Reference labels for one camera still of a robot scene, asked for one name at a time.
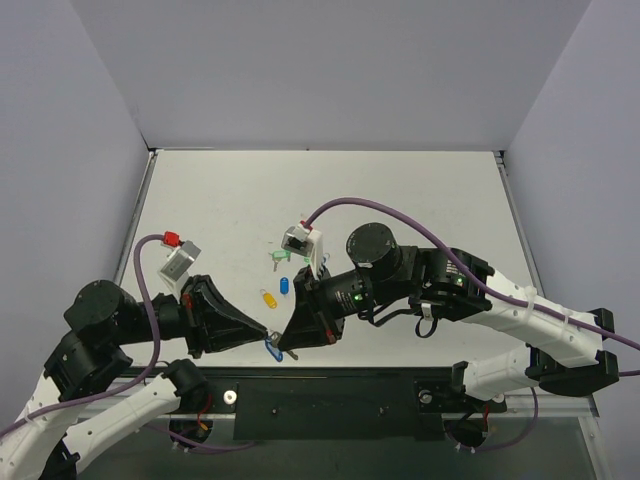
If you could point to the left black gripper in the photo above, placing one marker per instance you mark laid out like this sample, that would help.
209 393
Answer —
192 315

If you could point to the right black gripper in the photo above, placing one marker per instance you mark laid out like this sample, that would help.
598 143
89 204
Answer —
320 307

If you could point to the silver key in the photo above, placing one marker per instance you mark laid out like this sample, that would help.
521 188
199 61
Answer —
275 337

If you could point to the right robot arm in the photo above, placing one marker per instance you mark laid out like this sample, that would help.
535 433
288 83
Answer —
562 353

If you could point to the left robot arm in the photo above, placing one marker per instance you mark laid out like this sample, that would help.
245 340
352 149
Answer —
122 364

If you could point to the yellow key tag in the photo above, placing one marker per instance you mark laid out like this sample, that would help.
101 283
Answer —
269 300

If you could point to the dark blue key tag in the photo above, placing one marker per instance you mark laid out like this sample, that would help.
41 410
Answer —
284 286

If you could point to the green key tag with key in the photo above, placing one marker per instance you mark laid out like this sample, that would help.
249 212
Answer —
279 256

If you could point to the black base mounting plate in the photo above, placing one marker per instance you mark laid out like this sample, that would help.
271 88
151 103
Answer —
339 403

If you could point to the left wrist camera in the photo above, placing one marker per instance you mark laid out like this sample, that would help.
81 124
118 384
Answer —
174 272

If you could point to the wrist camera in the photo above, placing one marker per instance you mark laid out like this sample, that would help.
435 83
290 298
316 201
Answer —
174 272
305 241

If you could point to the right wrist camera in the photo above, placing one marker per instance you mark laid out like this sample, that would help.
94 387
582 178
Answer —
305 241

